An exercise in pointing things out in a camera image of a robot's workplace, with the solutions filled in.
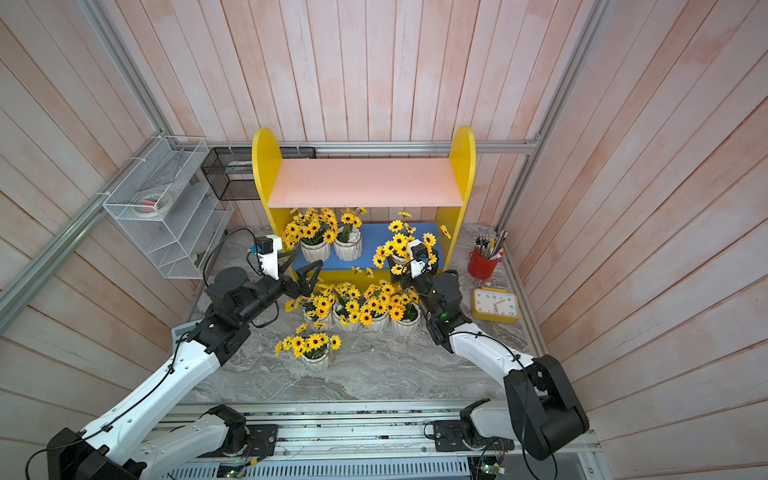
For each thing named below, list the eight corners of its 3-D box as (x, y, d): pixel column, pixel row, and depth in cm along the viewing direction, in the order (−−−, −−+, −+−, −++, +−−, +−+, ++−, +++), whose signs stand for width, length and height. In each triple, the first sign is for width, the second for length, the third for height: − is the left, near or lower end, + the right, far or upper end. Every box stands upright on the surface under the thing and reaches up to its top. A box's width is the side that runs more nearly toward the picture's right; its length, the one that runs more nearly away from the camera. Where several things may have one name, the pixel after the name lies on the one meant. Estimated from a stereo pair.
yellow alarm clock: (472, 318, 97) (475, 313, 95) (471, 289, 104) (473, 284, 102) (518, 325, 96) (522, 320, 93) (514, 295, 103) (517, 291, 100)
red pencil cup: (466, 280, 107) (478, 249, 94) (462, 263, 112) (473, 231, 99) (495, 280, 107) (513, 249, 94) (490, 263, 112) (506, 231, 99)
